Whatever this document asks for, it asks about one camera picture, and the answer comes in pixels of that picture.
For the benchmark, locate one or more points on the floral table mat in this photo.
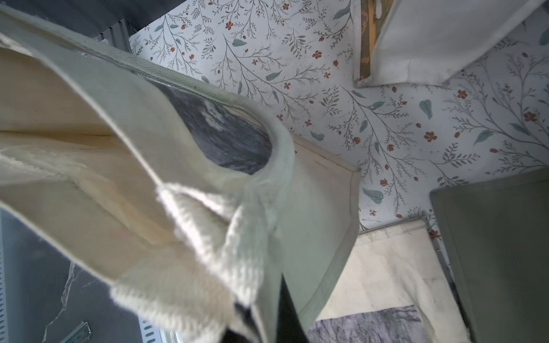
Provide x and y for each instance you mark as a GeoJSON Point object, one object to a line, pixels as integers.
{"type": "Point", "coordinates": [490, 120]}

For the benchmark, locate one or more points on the white tote bag yellow handles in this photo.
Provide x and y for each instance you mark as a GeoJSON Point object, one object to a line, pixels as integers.
{"type": "Point", "coordinates": [427, 42]}

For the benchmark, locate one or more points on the cream canvas bag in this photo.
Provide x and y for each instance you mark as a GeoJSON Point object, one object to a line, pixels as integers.
{"type": "Point", "coordinates": [191, 203]}

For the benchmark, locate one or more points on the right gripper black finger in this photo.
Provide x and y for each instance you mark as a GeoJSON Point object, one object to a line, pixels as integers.
{"type": "Point", "coordinates": [289, 329]}

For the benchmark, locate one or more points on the olive green tote bag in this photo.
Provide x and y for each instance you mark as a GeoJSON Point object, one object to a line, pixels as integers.
{"type": "Point", "coordinates": [496, 237]}

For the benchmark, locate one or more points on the cream canvas bag painting print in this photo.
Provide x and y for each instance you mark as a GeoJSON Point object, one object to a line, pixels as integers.
{"type": "Point", "coordinates": [392, 289]}

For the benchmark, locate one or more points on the loose aluminium rail piece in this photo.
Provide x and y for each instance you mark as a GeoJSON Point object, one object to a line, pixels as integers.
{"type": "Point", "coordinates": [81, 334]}

